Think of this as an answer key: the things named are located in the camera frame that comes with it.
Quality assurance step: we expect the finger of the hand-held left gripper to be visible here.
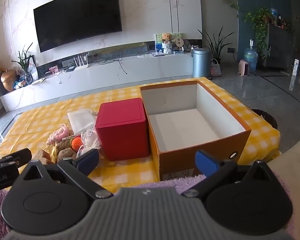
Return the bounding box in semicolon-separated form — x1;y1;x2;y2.
0;148;32;170

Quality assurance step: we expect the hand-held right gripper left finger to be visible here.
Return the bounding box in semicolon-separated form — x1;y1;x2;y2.
15;148;113;199

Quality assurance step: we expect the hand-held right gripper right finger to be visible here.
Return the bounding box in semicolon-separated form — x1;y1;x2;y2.
182;149;281;198

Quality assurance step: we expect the clear plastic bag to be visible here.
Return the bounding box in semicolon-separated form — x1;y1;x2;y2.
76;127;102;156

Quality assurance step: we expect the orange crochet flower pot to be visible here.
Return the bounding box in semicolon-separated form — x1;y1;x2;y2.
71;135;82;153

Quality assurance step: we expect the tan plush piece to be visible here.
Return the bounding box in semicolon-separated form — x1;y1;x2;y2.
32;149;52;165

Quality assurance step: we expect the brown plush toy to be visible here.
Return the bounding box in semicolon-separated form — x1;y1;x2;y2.
55;140;77;161

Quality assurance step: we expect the orange cardboard box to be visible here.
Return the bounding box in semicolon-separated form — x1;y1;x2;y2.
139;80;252;182

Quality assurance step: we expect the white plastic packet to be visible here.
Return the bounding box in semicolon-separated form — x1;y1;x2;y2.
67;109;98;135

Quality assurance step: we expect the pink knitted hat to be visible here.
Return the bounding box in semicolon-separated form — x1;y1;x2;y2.
46;124;74;145

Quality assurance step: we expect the yellow checkered tablecloth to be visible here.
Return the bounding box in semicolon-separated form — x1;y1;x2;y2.
0;76;282;194

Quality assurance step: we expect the red cube box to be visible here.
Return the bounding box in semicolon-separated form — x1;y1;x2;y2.
95;97;151;162

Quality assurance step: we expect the purple fuzzy blanket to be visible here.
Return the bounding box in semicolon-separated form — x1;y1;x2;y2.
0;172;299;233

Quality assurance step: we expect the black round bin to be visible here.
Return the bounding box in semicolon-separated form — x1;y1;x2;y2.
250;109;278;131

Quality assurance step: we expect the gold acorn jar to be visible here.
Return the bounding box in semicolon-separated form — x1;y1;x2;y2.
0;69;17;92

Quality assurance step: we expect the paper sheet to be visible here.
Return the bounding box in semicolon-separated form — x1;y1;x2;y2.
31;77;47;86

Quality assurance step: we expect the plant in glass vase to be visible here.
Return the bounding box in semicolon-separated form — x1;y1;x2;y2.
11;42;34;84

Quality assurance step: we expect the white marble tv cabinet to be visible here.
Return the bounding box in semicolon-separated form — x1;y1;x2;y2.
0;52;194;112

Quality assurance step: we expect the beige sofa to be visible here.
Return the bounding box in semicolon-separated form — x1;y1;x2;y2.
266;132;300;180

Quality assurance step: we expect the white wifi router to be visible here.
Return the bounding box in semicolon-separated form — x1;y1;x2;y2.
72;54;90;71

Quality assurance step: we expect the woven basket bag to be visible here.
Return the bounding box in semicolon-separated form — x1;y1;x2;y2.
211;59;222;77

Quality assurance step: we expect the blue-grey trash can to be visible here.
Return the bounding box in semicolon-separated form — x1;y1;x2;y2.
192;47;212;78

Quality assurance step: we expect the pink space heater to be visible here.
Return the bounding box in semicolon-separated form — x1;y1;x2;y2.
238;59;250;76

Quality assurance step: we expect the blue water jug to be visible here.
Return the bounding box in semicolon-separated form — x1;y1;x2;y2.
244;39;259;72

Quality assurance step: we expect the long-leaf floor plant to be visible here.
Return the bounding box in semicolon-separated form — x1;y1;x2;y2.
197;26;235;61

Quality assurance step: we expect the brown teddy bear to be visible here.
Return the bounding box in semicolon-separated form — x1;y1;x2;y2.
161;32;174;55

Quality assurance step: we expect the dark drawer cabinet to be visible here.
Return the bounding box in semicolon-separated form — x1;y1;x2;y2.
266;22;297;70

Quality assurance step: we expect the black flat television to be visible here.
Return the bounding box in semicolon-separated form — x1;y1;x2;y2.
33;0;122;53

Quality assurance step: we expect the trailing green cabinet plant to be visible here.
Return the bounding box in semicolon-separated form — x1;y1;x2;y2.
244;7;274;58

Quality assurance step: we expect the black cable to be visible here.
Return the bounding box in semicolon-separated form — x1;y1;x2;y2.
96;55;128;75

